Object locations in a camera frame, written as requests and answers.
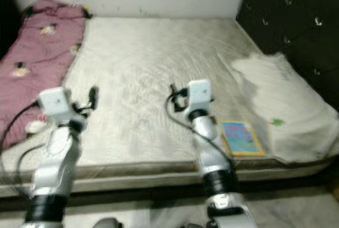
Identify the colourful children's book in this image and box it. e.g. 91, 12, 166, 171
220, 120, 266, 157

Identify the quilted white mattress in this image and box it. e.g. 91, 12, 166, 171
0, 17, 339, 199

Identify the purple cartoon print blanket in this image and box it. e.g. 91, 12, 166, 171
0, 0, 88, 152

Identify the white pillow with tree print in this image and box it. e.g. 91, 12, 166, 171
230, 52, 339, 164

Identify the silver left robot leg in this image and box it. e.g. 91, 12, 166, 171
95, 217, 120, 228

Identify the dark tufted headboard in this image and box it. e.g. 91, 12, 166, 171
236, 0, 339, 80

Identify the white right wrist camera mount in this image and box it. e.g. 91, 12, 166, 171
187, 79, 212, 113

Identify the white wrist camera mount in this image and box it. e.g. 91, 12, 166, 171
187, 79, 212, 113
38, 87, 75, 123

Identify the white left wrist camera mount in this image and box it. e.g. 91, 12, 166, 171
38, 87, 75, 123

